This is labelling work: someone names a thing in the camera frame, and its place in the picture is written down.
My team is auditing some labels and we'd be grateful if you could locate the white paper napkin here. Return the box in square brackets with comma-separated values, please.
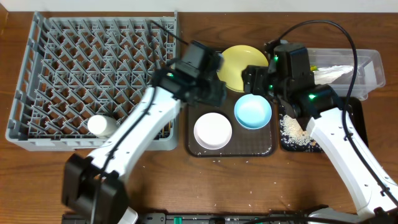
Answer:
[314, 65, 353, 85]

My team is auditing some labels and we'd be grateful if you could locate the yellow plate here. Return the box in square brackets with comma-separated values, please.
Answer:
[218, 45, 269, 93]

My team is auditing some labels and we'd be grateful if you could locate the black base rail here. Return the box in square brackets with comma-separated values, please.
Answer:
[61, 205, 330, 224]

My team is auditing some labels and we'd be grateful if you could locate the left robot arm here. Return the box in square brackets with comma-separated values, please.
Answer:
[62, 40, 226, 223]

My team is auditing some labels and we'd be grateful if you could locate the spilled rice pile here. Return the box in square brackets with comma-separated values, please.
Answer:
[280, 115, 317, 146]

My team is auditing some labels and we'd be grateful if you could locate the clear plastic bin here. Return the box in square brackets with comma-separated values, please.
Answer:
[308, 48, 386, 100]

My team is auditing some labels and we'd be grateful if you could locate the white saucer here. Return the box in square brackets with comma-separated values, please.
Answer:
[193, 113, 233, 150]

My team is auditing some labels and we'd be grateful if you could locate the light blue bowl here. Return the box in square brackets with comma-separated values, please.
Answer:
[234, 94, 272, 130]

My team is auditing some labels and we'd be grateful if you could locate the white cup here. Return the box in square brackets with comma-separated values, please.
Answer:
[87, 114, 119, 138]

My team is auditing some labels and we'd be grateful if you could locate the black rectangular tray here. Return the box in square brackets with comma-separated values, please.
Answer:
[278, 98, 368, 153]

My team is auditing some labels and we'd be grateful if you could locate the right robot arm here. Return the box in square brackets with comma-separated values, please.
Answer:
[242, 43, 397, 223]

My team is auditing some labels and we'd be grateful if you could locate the grey dishwasher rack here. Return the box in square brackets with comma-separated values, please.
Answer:
[6, 12, 179, 151]

